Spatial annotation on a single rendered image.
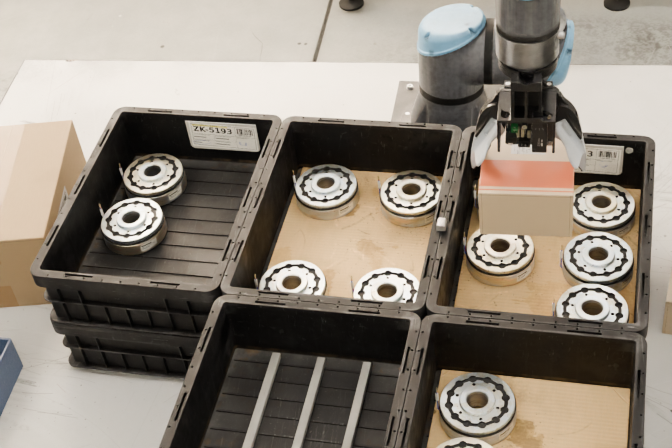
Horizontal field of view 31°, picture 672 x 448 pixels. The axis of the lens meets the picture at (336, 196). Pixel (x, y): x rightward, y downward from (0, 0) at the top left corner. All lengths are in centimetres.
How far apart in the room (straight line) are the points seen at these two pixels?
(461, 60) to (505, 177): 54
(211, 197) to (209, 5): 203
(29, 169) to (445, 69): 74
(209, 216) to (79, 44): 203
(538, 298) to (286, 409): 41
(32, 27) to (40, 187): 205
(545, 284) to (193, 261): 55
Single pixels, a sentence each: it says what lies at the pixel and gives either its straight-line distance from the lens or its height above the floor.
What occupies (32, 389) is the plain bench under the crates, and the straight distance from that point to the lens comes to 201.
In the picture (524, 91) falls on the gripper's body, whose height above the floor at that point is 128.
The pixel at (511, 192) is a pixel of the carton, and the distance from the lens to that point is 155.
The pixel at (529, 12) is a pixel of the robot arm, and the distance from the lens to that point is 139.
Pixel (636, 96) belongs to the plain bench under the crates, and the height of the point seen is 70.
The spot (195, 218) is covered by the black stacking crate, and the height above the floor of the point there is 83.
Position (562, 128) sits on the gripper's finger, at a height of 118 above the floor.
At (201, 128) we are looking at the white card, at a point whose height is 90.
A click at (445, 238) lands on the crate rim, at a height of 93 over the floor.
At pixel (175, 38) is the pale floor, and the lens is 389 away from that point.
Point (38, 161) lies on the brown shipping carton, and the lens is 216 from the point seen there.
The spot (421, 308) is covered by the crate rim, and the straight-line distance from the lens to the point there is 167.
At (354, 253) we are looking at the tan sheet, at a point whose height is 83.
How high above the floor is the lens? 218
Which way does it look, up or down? 43 degrees down
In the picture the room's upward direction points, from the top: 8 degrees counter-clockwise
